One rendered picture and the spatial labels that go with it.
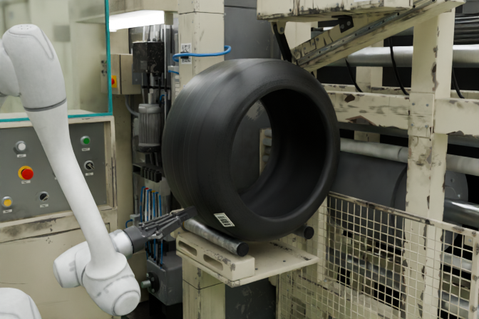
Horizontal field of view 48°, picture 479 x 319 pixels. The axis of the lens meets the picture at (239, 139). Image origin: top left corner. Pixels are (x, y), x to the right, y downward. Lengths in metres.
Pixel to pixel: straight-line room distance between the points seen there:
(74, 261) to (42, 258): 0.67
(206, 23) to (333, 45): 0.46
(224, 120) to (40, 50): 0.55
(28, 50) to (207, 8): 0.86
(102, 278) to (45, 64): 0.52
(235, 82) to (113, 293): 0.68
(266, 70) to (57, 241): 1.05
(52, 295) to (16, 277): 0.16
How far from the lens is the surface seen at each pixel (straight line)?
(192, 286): 2.14
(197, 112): 1.58
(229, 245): 1.71
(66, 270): 1.50
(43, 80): 1.28
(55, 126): 1.33
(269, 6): 2.01
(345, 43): 1.90
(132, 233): 1.56
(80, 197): 1.35
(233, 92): 1.56
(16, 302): 1.22
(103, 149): 2.20
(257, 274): 1.76
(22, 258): 2.14
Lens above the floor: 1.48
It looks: 8 degrees down
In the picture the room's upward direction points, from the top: straight up
